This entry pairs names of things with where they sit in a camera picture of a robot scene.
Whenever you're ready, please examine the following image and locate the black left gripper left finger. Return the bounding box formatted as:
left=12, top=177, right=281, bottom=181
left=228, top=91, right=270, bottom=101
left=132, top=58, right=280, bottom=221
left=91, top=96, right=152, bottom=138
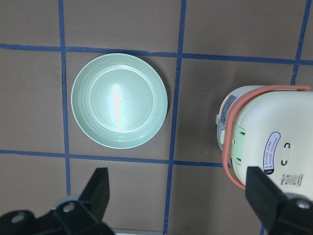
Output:
left=52, top=167, right=109, bottom=224

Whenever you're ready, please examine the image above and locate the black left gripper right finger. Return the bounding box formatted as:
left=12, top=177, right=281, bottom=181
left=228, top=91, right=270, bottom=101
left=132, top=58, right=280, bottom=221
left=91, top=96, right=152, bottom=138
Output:
left=245, top=166, right=313, bottom=233

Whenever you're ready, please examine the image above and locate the cream rice cooker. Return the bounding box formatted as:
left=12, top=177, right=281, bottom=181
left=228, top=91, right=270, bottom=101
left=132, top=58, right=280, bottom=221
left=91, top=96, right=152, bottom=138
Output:
left=216, top=85, right=313, bottom=198

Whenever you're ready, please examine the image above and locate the green plate near left arm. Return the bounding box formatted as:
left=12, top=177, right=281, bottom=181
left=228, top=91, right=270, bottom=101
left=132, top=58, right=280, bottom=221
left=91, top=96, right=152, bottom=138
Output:
left=70, top=53, right=168, bottom=149

